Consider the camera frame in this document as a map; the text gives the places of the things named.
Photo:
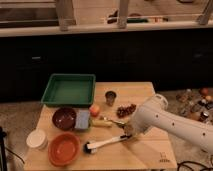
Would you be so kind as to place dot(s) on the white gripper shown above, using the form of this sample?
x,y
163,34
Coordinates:
x,y
129,131

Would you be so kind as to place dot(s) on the small metal cup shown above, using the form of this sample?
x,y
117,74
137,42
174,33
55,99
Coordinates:
x,y
110,97

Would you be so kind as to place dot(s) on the orange plastic bowl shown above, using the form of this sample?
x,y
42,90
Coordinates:
x,y
63,149

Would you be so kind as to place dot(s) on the dark grape bunch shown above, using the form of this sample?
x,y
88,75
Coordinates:
x,y
124,111

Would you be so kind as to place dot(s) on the dark brown bowl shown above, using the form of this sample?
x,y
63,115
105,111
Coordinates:
x,y
64,118

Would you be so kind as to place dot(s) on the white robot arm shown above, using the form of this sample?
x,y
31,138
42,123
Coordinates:
x,y
153,113

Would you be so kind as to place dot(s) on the red apple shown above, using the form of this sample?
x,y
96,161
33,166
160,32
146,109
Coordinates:
x,y
94,110

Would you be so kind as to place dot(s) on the blue grey sponge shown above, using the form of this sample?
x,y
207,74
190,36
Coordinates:
x,y
82,120

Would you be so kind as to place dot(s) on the white handled brush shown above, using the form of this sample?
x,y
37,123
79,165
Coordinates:
x,y
91,147

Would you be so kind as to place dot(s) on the green plastic tray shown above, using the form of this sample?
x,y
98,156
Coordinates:
x,y
75,90

